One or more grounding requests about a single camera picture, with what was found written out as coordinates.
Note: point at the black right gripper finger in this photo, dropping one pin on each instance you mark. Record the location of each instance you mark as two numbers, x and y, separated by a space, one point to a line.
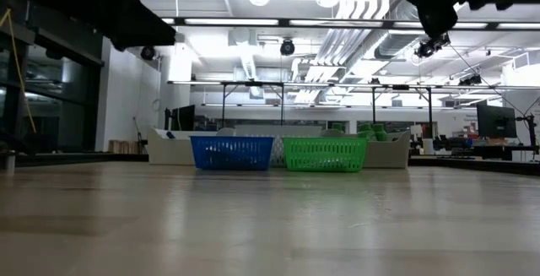
434 6

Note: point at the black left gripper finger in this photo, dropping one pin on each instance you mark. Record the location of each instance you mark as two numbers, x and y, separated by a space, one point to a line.
143 27

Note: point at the black computer monitor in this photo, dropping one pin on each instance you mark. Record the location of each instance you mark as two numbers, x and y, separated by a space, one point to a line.
183 117
498 124

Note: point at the brown cardboard boxes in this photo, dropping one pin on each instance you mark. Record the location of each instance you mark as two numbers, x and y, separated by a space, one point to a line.
124 147

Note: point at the white solid plastic bin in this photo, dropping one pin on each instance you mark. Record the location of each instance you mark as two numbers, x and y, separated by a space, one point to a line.
169 151

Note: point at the blue perforated plastic basket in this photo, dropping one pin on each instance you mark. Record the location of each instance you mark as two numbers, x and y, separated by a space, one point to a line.
232 153

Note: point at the black desk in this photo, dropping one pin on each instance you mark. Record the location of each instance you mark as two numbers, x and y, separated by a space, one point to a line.
498 153

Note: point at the green perforated plastic basket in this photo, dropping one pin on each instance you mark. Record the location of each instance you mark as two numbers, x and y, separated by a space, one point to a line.
325 153

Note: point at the black ceiling camera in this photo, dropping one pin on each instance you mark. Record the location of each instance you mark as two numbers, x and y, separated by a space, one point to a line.
470 80
147 53
430 47
287 47

